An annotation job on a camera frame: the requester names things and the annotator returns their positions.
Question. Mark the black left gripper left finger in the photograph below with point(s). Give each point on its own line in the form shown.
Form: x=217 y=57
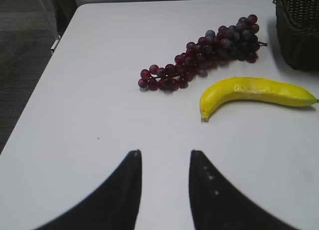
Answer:
x=114 y=205

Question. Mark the black wicker basket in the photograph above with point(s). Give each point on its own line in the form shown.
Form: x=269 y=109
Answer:
x=297 y=25

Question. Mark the dark chair with metal leg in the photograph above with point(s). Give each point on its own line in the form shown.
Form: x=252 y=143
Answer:
x=63 y=13

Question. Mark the red purple grape bunch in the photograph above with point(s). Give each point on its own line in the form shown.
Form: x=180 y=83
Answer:
x=234 y=42

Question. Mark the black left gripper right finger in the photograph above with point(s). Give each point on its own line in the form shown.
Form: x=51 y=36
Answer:
x=217 y=205

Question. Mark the yellow banana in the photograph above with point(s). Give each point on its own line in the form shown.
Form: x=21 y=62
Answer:
x=254 y=89

